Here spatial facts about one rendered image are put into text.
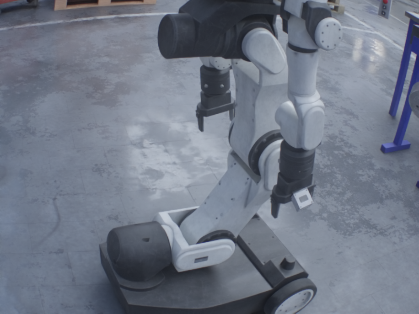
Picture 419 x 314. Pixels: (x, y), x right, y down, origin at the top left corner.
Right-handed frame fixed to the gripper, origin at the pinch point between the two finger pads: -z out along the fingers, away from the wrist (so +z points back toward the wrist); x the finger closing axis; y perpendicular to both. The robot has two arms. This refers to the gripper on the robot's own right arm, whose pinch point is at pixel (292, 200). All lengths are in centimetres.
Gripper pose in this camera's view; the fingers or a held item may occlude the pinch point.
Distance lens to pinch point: 125.7
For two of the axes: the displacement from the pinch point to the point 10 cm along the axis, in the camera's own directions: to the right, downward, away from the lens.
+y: -4.4, -5.1, 7.4
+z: -0.3, -8.1, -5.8
